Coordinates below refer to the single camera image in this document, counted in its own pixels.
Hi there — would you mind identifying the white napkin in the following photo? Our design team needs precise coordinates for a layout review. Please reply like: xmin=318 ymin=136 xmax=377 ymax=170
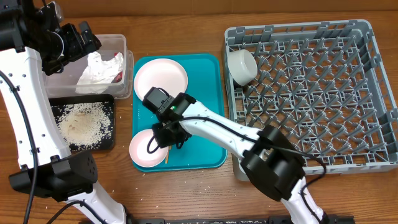
xmin=75 ymin=52 xmax=119 ymax=94

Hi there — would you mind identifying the red snack wrapper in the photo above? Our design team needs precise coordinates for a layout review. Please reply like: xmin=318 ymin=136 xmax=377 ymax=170
xmin=112 ymin=52 xmax=124 ymax=83

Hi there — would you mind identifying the white rice pile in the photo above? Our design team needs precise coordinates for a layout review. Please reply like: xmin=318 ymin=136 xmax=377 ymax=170
xmin=56 ymin=102 xmax=113 ymax=150

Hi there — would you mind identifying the grey rice bowl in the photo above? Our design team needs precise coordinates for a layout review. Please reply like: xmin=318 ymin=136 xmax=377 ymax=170
xmin=227 ymin=49 xmax=257 ymax=86

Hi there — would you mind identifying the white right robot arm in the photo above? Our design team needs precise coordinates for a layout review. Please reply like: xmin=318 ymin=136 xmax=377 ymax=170
xmin=142 ymin=87 xmax=329 ymax=223

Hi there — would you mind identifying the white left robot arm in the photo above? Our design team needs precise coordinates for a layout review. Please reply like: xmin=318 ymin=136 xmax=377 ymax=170
xmin=1 ymin=0 xmax=135 ymax=223

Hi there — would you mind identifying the clear plastic waste bin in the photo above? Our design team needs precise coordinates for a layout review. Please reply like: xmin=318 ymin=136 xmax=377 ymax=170
xmin=44 ymin=34 xmax=134 ymax=99

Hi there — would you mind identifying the grey dishwasher rack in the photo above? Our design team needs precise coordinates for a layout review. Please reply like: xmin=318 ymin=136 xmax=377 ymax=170
xmin=224 ymin=19 xmax=397 ymax=174

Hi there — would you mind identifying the wooden chopstick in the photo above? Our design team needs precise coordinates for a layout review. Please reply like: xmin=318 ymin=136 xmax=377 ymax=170
xmin=165 ymin=146 xmax=171 ymax=164

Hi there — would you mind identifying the small pink plate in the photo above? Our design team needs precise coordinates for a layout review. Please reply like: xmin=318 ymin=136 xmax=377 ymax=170
xmin=129 ymin=129 xmax=169 ymax=168

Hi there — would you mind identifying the large pink plate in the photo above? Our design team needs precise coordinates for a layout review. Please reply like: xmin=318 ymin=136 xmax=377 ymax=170
xmin=134 ymin=58 xmax=188 ymax=101

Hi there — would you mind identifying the teal serving tray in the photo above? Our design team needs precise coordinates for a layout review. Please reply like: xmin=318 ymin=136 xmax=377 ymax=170
xmin=132 ymin=54 xmax=228 ymax=172

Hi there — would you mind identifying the black rail bar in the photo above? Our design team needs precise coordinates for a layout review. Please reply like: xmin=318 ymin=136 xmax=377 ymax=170
xmin=136 ymin=214 xmax=355 ymax=224

